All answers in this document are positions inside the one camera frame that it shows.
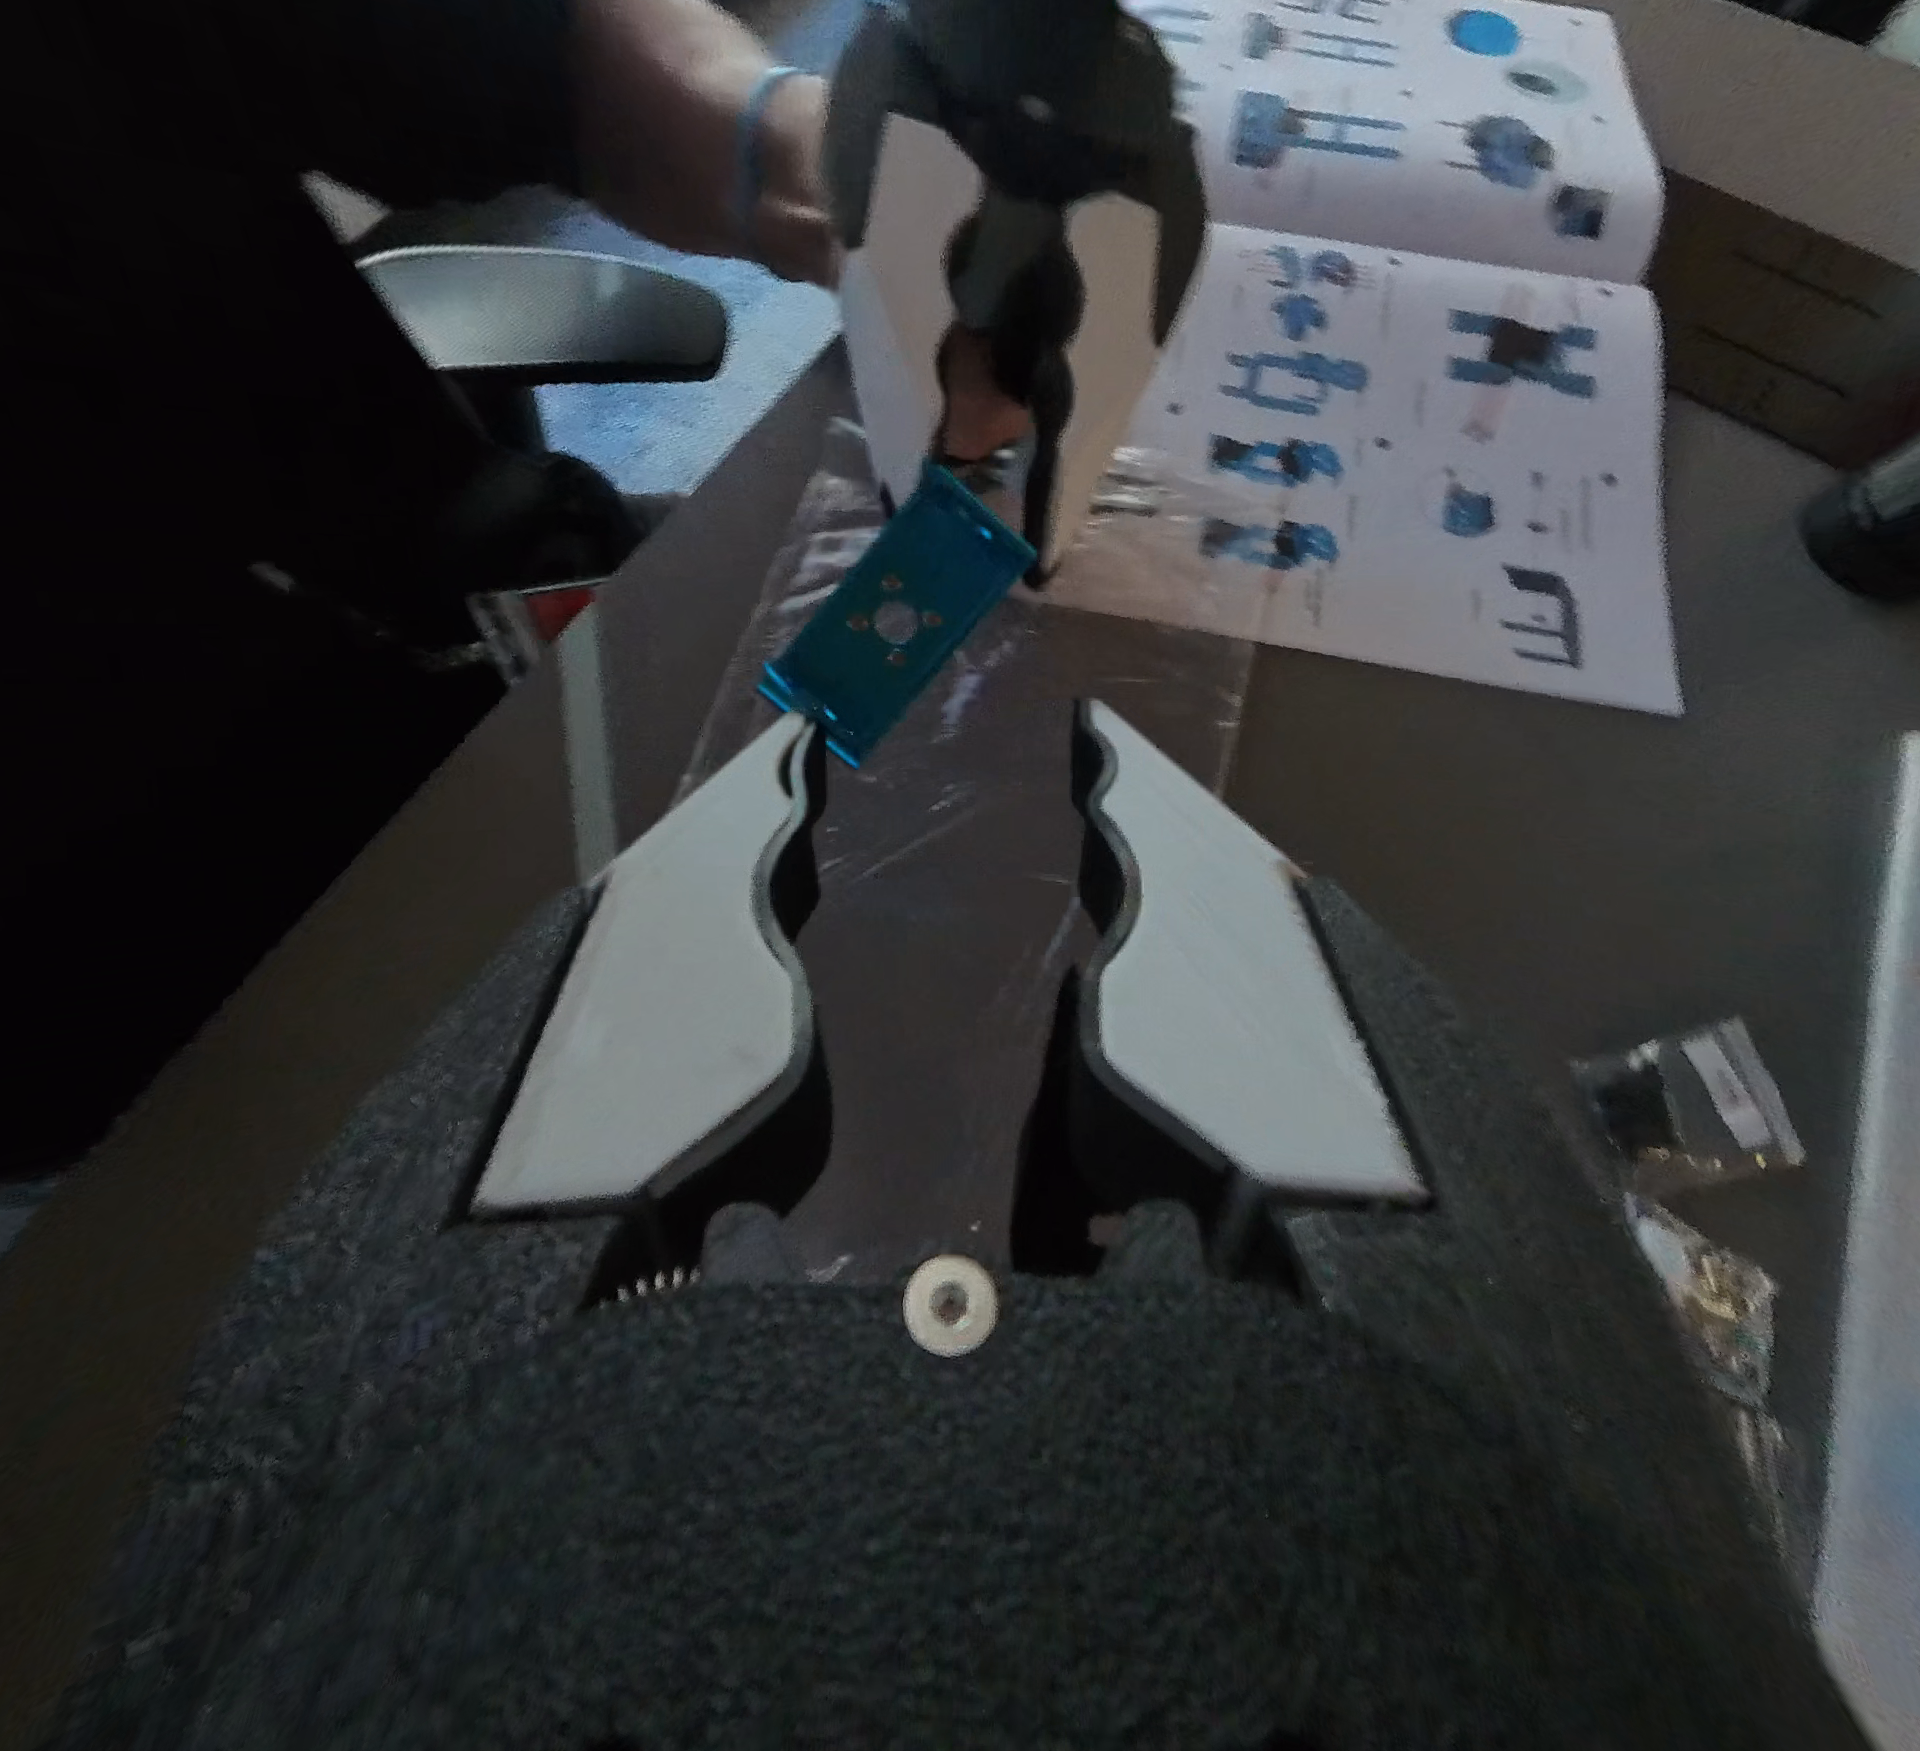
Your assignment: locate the white board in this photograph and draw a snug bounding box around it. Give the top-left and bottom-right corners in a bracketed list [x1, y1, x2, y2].
[1806, 732, 1920, 1714]

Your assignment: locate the grey desk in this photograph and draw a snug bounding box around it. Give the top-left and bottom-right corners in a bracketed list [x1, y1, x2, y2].
[0, 0, 1920, 1751]

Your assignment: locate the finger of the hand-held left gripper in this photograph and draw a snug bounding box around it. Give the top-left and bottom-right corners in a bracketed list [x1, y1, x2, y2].
[839, 114, 989, 500]
[1031, 199, 1175, 588]

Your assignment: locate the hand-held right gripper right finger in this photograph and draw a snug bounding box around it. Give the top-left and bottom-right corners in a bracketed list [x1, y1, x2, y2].
[1067, 698, 1428, 1207]

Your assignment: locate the person's left forearm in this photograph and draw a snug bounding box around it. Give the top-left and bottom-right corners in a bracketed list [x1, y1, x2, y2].
[569, 0, 805, 259]

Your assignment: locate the blue wristband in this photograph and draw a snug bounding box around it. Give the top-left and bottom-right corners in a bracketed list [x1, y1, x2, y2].
[728, 62, 808, 246]

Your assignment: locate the pile of small screw bags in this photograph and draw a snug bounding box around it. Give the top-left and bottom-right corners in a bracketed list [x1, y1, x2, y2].
[1569, 1015, 1810, 1558]

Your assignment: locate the brown cardboard box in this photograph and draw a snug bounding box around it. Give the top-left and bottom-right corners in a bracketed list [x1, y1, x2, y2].
[1648, 165, 1920, 469]

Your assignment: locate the dark round object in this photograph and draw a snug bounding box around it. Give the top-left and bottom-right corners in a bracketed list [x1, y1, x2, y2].
[1799, 439, 1920, 610]

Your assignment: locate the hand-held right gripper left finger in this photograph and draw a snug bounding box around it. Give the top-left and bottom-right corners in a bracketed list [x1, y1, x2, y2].
[470, 713, 827, 1219]

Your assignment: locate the clear plastic bag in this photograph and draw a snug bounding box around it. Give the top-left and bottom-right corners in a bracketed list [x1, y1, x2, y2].
[676, 419, 1258, 974]

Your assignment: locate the open instruction manual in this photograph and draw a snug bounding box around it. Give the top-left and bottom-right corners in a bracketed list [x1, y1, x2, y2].
[1033, 0, 1684, 722]

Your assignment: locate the blue metal servo bracket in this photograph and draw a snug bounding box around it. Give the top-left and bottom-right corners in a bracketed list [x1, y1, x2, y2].
[758, 460, 1039, 770]

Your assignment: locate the person's left hand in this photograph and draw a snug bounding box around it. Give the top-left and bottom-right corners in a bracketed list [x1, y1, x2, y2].
[741, 71, 847, 284]

